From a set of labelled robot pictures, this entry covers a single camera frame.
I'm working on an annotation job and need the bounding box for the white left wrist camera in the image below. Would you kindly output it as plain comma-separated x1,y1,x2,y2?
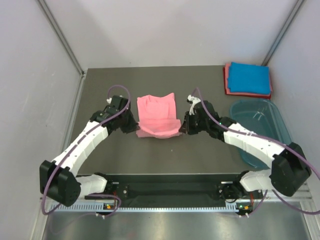
106,95,123,104

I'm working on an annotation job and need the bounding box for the teal transparent plastic bin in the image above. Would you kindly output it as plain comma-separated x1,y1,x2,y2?
229,98,293,169

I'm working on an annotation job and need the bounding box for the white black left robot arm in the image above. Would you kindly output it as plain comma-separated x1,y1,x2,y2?
39,95,138,207

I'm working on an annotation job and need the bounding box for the folded blue t-shirt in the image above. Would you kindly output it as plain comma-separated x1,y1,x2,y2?
227,62,271,95

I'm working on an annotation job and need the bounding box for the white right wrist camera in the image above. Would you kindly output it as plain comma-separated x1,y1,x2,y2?
187,94,201,116

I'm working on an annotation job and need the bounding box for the pink t-shirt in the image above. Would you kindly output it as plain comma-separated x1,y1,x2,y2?
136,92,181,139

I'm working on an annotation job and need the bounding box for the folded dark red t-shirt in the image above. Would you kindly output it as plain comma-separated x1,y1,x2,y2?
222,65,273,100

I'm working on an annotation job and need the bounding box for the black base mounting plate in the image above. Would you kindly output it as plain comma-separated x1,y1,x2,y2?
84,174,262,201

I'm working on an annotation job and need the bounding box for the grey slotted cable duct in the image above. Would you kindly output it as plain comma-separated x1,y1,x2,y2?
47,200,250,213

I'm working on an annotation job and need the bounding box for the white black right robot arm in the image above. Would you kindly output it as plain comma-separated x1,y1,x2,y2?
179,95,312,198

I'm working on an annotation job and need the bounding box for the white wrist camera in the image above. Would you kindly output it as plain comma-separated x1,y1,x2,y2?
187,94,201,116
106,95,123,104

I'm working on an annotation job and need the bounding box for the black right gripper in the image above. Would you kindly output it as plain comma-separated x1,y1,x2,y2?
179,110,209,135

